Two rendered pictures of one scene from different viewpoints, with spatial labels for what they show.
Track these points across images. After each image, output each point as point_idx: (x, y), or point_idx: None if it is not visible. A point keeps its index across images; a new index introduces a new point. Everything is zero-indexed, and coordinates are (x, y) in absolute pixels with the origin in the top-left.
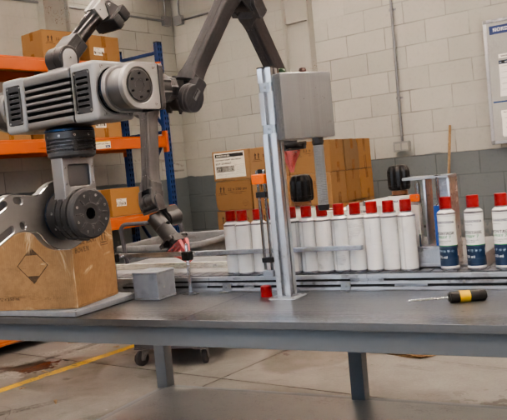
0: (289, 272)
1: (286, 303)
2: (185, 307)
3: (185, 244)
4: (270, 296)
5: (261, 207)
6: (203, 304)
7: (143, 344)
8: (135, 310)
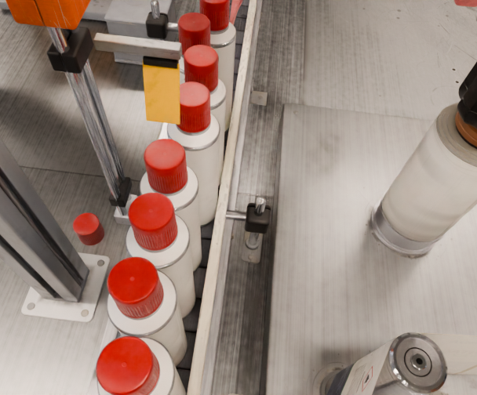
0: (25, 278)
1: None
2: (19, 124)
3: (151, 2)
4: (84, 244)
5: (85, 81)
6: (41, 143)
7: None
8: (30, 59)
